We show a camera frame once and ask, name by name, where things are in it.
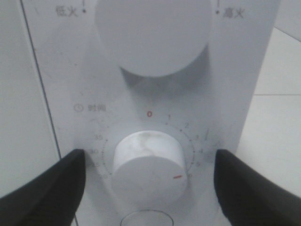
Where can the white microwave knob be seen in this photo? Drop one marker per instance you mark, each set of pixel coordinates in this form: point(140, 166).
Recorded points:
point(149, 168)
point(154, 40)

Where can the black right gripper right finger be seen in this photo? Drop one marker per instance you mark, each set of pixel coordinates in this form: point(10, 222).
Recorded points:
point(247, 198)

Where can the round white door release button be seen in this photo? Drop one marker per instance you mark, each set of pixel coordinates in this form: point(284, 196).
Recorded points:
point(147, 217)

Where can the white microwave door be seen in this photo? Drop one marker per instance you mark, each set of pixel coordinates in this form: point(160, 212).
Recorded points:
point(27, 144)

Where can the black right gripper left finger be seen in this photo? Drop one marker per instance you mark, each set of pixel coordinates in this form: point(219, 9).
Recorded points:
point(51, 199)

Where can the white microwave oven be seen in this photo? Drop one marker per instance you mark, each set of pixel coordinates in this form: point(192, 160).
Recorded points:
point(94, 114)

